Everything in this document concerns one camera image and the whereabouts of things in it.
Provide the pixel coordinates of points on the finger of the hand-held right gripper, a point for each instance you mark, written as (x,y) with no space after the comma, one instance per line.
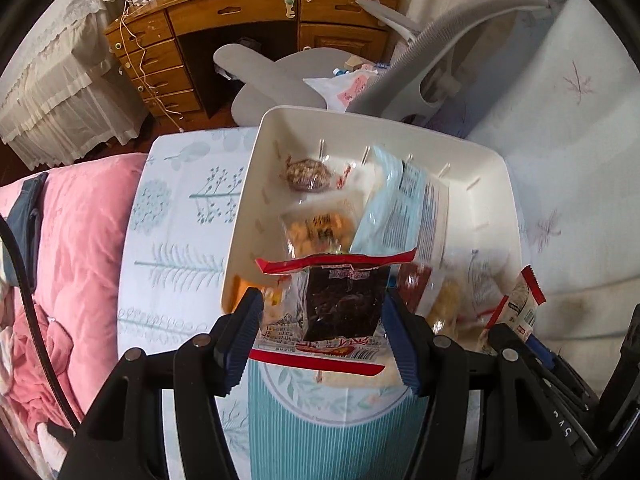
(545,360)

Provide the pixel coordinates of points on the wooden desk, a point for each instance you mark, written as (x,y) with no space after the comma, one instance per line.
(220,15)

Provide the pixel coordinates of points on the pink blanket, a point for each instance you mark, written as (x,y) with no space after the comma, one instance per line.
(85,240)

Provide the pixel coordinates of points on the yellow snack packet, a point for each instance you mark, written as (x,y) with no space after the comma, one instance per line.
(446,305)

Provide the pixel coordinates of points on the pale blue snack packet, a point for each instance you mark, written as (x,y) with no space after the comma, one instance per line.
(400,205)

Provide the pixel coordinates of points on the dark snack packet red edges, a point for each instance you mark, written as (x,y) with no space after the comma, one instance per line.
(340,305)

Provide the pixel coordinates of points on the white lace curtain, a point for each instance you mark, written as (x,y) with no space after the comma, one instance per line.
(65,90)

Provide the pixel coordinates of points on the dark trash bag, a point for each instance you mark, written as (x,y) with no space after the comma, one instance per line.
(248,45)

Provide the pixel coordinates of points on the plastic bag with small things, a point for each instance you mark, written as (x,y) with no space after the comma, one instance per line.
(345,87)

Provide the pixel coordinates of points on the red and white snack packet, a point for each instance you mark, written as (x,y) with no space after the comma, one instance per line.
(522,305)

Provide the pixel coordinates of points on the grey office chair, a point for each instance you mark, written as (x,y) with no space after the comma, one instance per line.
(280,85)

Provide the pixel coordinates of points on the white leaf print bed sheet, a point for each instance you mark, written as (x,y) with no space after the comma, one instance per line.
(575,160)

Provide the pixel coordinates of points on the round nut cookie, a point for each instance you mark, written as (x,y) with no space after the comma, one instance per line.
(307,174)

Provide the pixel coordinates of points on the white plastic bin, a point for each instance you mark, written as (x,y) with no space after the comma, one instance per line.
(310,130)

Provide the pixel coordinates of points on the clear snack packet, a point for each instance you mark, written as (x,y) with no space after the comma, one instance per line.
(482,280)

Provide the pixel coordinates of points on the small red candy wrapper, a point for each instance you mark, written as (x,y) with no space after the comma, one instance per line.
(343,176)

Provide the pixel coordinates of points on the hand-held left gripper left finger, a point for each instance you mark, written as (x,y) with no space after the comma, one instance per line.
(245,340)

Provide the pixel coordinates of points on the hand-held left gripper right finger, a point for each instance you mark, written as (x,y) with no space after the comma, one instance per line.
(400,345)

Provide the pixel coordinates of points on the pale blue printed cloth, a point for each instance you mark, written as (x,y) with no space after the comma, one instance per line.
(175,260)

